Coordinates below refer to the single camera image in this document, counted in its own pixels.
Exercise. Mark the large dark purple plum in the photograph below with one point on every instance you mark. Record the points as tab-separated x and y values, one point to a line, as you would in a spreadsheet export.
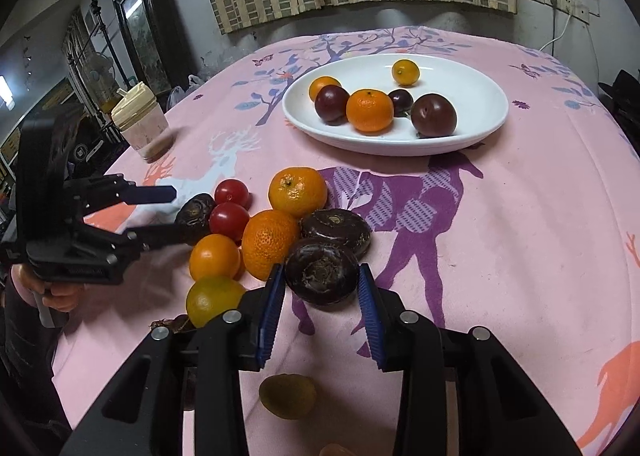
433	114

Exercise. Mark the white power strip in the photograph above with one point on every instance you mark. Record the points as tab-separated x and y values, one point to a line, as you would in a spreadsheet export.
575	6

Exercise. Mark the red cherry tomato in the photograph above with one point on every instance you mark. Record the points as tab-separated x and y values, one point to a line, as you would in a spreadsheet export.
232	192
229	221

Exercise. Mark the person's left hand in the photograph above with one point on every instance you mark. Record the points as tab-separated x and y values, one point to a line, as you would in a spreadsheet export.
62	296

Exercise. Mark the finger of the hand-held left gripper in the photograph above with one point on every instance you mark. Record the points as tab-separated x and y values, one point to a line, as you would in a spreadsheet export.
150	194
155	234

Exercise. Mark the white oval plate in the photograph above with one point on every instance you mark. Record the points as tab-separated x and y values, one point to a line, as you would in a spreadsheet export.
465	86

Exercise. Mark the yellow orange kumquat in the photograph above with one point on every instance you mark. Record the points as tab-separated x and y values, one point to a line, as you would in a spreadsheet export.
405	72

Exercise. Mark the dark cloth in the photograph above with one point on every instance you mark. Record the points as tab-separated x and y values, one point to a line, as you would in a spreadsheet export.
622	106

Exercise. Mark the white plastic bag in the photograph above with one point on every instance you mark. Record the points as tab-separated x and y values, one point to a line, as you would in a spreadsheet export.
185	91

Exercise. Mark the standing fan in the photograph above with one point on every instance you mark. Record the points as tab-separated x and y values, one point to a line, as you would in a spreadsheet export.
98	73

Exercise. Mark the dark wooden cabinet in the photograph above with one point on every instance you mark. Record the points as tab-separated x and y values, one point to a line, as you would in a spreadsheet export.
145	31

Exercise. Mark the plastic jar with beige lid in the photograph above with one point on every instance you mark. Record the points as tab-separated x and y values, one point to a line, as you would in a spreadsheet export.
142	123

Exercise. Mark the greenish orange citrus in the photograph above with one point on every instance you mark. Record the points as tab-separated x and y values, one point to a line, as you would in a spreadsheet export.
212	300

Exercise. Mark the dark brown water chestnut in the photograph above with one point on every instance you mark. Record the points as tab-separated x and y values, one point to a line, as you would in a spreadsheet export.
336	231
196	211
170	324
321	273

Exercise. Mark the small orange citrus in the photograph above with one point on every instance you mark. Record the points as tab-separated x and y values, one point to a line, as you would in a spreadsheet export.
322	83
215	256

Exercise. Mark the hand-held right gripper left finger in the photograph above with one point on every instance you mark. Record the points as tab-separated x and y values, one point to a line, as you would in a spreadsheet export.
271	321

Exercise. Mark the person's left forearm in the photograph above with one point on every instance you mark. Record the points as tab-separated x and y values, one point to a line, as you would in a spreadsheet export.
25	361

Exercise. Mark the small dark purple plum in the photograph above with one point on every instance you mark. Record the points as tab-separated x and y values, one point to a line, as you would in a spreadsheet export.
401	101

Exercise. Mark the large orange mandarin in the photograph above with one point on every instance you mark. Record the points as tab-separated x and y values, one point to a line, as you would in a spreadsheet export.
269	243
370	110
297	191

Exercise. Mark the green kumquat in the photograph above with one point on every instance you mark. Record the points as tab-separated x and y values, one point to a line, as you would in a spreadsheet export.
287	395

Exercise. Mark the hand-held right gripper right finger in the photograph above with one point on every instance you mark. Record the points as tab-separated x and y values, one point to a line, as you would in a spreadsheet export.
370	323

